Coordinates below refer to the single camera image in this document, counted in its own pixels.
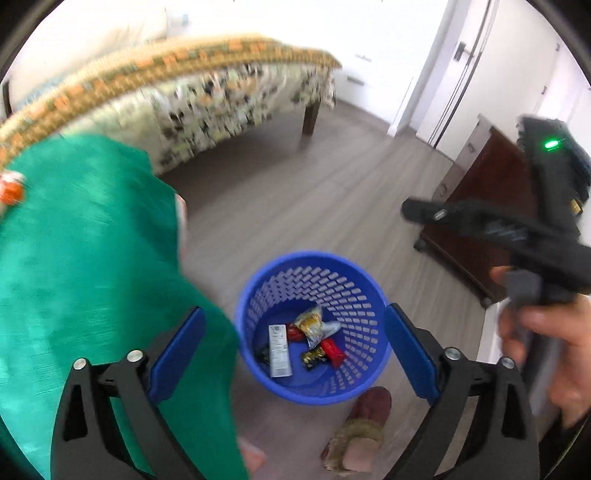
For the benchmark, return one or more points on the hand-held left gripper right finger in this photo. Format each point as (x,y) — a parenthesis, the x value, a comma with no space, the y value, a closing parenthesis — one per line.
(411,355)

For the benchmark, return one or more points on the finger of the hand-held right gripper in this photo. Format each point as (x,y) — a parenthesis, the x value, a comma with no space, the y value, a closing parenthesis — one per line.
(461,217)

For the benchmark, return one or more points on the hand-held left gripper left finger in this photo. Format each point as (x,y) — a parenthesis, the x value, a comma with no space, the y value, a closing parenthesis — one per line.
(178,355)

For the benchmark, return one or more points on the red stick packet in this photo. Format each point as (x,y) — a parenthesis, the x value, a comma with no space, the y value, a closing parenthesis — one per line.
(333,351)

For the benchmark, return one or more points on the gold black wrapper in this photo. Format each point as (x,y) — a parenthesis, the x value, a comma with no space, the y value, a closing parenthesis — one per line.
(315,357)

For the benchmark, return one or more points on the white green milk carton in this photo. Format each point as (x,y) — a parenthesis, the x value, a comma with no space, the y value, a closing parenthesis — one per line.
(279,350)

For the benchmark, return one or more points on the yellow white snack packet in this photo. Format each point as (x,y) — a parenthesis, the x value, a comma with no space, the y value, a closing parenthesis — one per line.
(311,323)

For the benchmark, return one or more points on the blue plastic mesh basket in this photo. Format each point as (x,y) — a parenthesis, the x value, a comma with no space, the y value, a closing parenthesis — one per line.
(300,385)

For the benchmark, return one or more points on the shiny red wrapper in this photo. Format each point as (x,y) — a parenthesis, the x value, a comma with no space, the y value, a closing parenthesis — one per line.
(295,332)

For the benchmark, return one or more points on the person's right hand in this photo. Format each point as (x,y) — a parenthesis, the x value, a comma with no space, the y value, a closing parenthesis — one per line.
(575,360)

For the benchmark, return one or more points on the dark wooden cabinet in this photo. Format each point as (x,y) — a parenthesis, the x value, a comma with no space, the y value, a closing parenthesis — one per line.
(489,161)

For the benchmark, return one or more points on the brown furry slipper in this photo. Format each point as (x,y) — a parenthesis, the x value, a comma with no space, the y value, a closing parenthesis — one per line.
(364,415)

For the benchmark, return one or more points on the white door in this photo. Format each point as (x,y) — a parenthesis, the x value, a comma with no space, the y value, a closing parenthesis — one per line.
(438,92)

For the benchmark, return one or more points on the white wardrobe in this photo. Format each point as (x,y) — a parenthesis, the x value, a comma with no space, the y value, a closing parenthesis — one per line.
(383,46)

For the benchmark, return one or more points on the orange white small packet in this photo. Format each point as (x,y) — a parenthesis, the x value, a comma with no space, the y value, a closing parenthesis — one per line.
(11,191)

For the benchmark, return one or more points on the floral bed sheet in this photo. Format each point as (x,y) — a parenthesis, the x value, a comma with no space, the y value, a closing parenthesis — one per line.
(207,115)

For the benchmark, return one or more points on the bed with floral quilt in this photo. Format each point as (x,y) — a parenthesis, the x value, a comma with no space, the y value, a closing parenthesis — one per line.
(184,55)

